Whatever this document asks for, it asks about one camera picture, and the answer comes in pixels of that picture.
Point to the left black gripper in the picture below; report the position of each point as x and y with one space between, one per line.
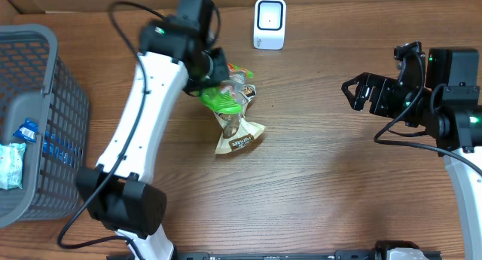
222 71

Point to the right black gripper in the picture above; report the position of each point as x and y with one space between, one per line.
381 85

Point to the green snack packet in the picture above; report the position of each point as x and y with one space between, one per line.
233 95

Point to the beige brown snack packet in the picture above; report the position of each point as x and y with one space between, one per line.
237 132

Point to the blue snack bar wrapper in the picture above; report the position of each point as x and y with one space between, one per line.
27 131

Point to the light teal snack packet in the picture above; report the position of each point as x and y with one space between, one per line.
12 165

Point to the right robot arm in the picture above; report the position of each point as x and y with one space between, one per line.
437 90

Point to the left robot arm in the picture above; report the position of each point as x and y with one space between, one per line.
176 54

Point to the white barcode scanner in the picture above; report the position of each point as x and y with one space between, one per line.
269 24

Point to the grey plastic mesh basket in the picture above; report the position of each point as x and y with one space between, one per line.
37 86

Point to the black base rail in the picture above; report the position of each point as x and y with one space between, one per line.
380 251

